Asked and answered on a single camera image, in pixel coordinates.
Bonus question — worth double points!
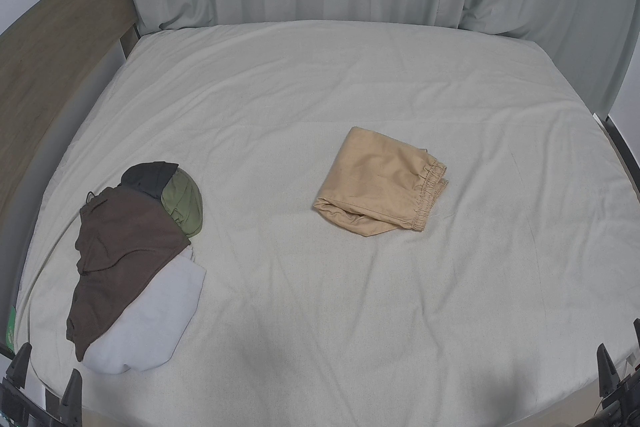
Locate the tan shorts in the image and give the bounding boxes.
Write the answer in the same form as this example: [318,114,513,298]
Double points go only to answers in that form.
[313,126,449,238]

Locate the bed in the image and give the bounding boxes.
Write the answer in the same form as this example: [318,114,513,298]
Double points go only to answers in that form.
[0,0,640,427]

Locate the black garment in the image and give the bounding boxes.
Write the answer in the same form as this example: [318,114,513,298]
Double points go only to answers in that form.
[121,161,180,200]

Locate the green garment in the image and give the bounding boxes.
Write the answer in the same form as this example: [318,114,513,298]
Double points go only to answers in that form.
[161,167,204,237]

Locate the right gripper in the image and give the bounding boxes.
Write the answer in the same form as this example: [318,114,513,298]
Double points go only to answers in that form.
[597,317,640,427]

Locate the white garment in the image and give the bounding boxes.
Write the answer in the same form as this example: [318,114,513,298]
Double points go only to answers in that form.
[82,247,207,375]

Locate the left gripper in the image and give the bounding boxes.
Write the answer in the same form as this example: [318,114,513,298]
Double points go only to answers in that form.
[0,342,84,427]

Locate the brown garment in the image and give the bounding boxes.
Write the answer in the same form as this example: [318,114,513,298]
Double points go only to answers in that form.
[65,187,192,362]

